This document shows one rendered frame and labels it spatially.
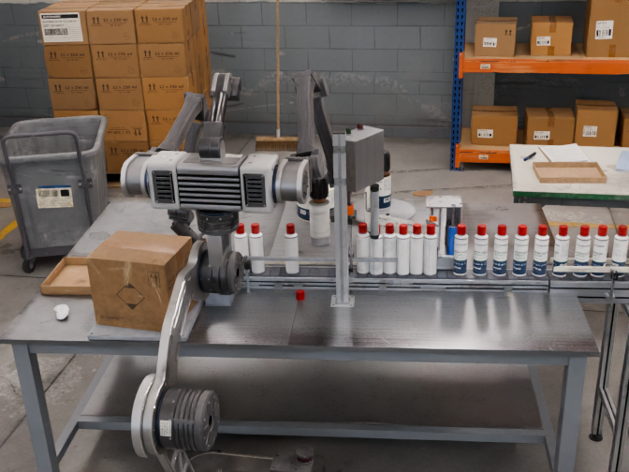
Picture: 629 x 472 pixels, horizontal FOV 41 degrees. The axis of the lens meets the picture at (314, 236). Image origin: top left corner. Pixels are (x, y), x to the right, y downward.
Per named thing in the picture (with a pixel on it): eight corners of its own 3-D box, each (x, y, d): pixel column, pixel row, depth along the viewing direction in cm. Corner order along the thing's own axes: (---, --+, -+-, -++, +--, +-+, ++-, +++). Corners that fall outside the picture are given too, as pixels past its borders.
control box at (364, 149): (384, 179, 308) (384, 129, 300) (356, 193, 297) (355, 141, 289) (362, 173, 314) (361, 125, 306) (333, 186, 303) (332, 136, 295)
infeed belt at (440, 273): (545, 279, 328) (546, 270, 327) (548, 288, 321) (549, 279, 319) (133, 273, 344) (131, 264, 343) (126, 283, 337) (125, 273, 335)
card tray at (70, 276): (134, 266, 353) (133, 258, 351) (115, 295, 329) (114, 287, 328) (65, 265, 356) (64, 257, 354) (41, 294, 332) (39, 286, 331)
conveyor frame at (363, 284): (545, 279, 330) (546, 269, 328) (548, 293, 320) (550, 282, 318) (134, 274, 346) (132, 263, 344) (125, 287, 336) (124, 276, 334)
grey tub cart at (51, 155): (34, 228, 604) (9, 97, 564) (123, 220, 611) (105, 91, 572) (11, 285, 524) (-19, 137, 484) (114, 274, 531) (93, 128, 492)
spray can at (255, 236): (265, 268, 335) (262, 221, 327) (263, 274, 331) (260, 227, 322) (253, 268, 336) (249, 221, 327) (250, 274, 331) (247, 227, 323)
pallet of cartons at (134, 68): (225, 154, 739) (212, -9, 682) (206, 188, 664) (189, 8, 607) (92, 154, 750) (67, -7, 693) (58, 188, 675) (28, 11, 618)
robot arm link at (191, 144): (182, 104, 316) (210, 110, 315) (186, 104, 321) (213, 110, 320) (164, 215, 323) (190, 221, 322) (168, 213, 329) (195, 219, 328)
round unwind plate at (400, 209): (414, 200, 396) (414, 198, 395) (416, 227, 368) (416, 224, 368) (349, 199, 399) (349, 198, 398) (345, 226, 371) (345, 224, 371)
